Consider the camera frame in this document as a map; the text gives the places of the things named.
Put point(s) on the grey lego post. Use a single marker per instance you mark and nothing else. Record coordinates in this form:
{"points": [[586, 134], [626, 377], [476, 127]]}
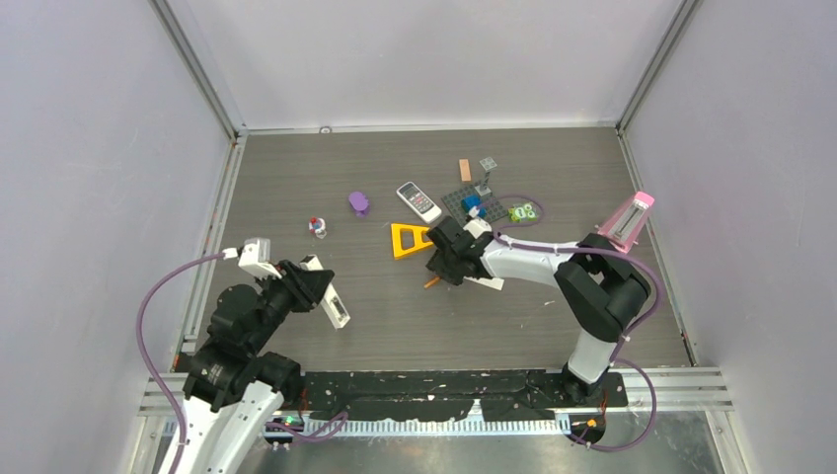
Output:
{"points": [[482, 186]]}

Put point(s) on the blue lego brick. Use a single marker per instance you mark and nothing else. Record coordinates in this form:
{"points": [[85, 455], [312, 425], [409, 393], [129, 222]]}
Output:
{"points": [[472, 205]]}

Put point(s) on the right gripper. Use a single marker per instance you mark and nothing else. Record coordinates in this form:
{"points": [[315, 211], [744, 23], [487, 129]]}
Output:
{"points": [[438, 264]]}

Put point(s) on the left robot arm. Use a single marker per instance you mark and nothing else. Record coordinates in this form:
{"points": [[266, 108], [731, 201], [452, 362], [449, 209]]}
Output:
{"points": [[233, 386]]}

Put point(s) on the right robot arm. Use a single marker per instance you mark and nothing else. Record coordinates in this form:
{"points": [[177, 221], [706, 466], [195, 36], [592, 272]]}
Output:
{"points": [[606, 290]]}

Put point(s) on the purple spool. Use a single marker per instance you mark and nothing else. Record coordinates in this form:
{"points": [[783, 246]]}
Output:
{"points": [[359, 203]]}

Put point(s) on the white remote battery cover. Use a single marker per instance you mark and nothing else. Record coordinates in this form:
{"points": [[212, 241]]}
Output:
{"points": [[331, 301]]}

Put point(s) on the small wooden block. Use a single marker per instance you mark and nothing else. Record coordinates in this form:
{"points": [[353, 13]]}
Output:
{"points": [[464, 171]]}

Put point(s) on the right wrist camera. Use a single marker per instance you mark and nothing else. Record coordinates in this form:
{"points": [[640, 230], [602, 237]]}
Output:
{"points": [[476, 226]]}

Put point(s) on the grey lego baseplate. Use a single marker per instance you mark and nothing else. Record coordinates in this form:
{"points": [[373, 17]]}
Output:
{"points": [[460, 202]]}

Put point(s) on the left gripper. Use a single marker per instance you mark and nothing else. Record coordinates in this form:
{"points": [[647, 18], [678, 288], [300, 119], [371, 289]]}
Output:
{"points": [[306, 285]]}

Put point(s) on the yellow triangular frame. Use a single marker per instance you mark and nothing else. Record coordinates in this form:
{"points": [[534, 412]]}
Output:
{"points": [[408, 239]]}

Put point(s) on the green monster toy cube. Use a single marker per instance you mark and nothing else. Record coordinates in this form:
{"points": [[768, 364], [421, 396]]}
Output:
{"points": [[524, 213]]}

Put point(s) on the orange small cylinder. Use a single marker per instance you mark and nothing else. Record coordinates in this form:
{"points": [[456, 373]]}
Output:
{"points": [[432, 282]]}

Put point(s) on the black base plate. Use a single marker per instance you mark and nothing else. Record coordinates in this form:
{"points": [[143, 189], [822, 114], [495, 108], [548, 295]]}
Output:
{"points": [[450, 395]]}

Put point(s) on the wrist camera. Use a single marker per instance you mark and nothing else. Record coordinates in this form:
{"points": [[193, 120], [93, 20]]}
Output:
{"points": [[476, 226], [254, 259]]}

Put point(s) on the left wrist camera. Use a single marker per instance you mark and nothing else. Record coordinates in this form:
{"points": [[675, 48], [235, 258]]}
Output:
{"points": [[254, 259]]}

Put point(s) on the small clown figurine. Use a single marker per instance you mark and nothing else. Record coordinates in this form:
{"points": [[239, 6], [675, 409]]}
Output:
{"points": [[317, 227]]}

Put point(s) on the pink metronome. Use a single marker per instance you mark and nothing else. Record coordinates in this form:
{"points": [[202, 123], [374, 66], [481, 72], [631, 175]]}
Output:
{"points": [[623, 227]]}

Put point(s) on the white remote control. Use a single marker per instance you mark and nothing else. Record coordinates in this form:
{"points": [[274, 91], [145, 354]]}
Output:
{"points": [[418, 202]]}

